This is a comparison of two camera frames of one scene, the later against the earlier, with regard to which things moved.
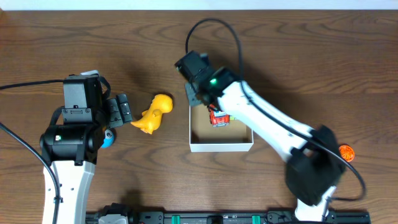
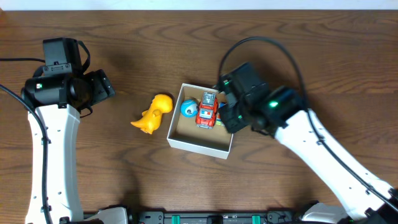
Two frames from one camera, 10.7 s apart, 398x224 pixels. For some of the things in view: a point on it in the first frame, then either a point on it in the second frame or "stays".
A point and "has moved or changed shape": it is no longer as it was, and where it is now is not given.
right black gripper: [193, 94] → [232, 112]
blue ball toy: [109, 139] → [189, 108]
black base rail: [236, 218] stays
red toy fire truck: [218, 118] has moved or changed shape
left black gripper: [115, 112] → [104, 88]
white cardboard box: [204, 137] → [185, 134]
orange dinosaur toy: [151, 119] stays
